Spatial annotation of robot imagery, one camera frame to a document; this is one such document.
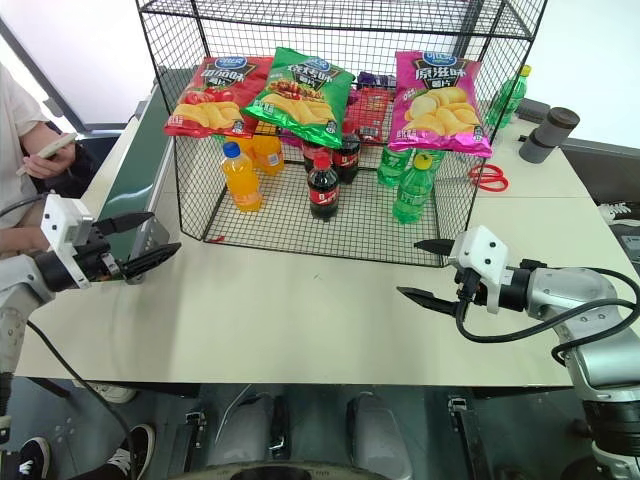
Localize white smartphone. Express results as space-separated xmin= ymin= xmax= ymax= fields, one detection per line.
xmin=16 ymin=131 xmax=79 ymax=176

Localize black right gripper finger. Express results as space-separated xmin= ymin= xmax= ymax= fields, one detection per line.
xmin=396 ymin=285 xmax=460 ymax=317
xmin=413 ymin=239 xmax=455 ymax=255

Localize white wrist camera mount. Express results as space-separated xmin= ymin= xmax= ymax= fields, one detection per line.
xmin=40 ymin=194 xmax=95 ymax=290
xmin=447 ymin=225 xmax=509 ymax=316

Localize small red snack pack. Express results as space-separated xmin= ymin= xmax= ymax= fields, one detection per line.
xmin=343 ymin=86 xmax=395 ymax=145

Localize red tomato chips bag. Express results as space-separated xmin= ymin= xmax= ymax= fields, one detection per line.
xmin=163 ymin=55 xmax=275 ymax=140

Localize person in white shirt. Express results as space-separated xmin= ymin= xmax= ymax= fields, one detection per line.
xmin=0 ymin=63 xmax=81 ymax=259

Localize pink original chips bag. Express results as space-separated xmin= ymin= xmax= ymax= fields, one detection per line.
xmin=387 ymin=49 xmax=494 ymax=159

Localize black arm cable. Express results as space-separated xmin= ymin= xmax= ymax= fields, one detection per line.
xmin=455 ymin=266 xmax=640 ymax=345
xmin=0 ymin=191 xmax=139 ymax=480

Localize grey cylindrical roll stack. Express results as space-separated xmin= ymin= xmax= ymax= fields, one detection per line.
xmin=518 ymin=106 xmax=582 ymax=165

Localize silver rounded robot leg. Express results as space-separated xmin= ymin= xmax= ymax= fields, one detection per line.
xmin=345 ymin=391 xmax=415 ymax=480

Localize black and white sneaker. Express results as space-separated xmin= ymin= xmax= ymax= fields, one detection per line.
xmin=106 ymin=423 xmax=157 ymax=472
xmin=16 ymin=436 xmax=52 ymax=480

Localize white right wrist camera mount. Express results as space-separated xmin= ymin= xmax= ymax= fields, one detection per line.
xmin=447 ymin=225 xmax=509 ymax=316

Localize green barbecue chips bag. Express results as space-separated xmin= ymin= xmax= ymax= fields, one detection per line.
xmin=239 ymin=46 xmax=357 ymax=149

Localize dark device with white cables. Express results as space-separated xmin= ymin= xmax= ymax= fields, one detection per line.
xmin=596 ymin=201 xmax=640 ymax=262

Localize green conveyor belt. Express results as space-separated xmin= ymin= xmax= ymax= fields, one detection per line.
xmin=82 ymin=83 xmax=177 ymax=286

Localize black wire mesh rack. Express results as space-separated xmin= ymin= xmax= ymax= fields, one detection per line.
xmin=135 ymin=0 xmax=549 ymax=269

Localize orange soda bottle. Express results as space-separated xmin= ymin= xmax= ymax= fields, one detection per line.
xmin=248 ymin=134 xmax=286 ymax=177
xmin=220 ymin=141 xmax=265 ymax=214

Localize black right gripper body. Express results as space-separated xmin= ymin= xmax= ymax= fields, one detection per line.
xmin=452 ymin=266 xmax=490 ymax=307

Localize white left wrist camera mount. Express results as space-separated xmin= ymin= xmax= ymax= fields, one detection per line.
xmin=40 ymin=194 xmax=95 ymax=290

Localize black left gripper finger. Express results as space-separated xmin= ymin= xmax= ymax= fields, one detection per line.
xmin=95 ymin=211 xmax=156 ymax=236
xmin=118 ymin=242 xmax=183 ymax=282

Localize small purple snack pack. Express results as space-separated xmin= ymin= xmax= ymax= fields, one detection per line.
xmin=355 ymin=70 xmax=397 ymax=92

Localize person's bare hand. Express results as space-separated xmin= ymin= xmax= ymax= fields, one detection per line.
xmin=23 ymin=142 xmax=77 ymax=180

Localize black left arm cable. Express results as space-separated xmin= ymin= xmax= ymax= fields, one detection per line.
xmin=0 ymin=191 xmax=139 ymax=480

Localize cola bottle red label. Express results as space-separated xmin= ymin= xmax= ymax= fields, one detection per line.
xmin=331 ymin=133 xmax=362 ymax=186
xmin=306 ymin=153 xmax=342 ymax=222
xmin=301 ymin=140 xmax=327 ymax=174

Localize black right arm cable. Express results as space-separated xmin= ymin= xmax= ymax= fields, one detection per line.
xmin=455 ymin=266 xmax=640 ymax=345

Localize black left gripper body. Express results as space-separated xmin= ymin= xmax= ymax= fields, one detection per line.
xmin=73 ymin=225 xmax=125 ymax=289

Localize black table leg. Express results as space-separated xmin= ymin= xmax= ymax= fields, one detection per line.
xmin=446 ymin=393 xmax=489 ymax=480
xmin=182 ymin=408 xmax=209 ymax=452

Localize red handled scissors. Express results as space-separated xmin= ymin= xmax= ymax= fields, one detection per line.
xmin=467 ymin=163 xmax=510 ymax=194

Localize green soda bottle yellow cap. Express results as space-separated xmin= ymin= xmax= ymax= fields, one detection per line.
xmin=486 ymin=64 xmax=533 ymax=130
xmin=375 ymin=144 xmax=417 ymax=188
xmin=391 ymin=153 xmax=435 ymax=225

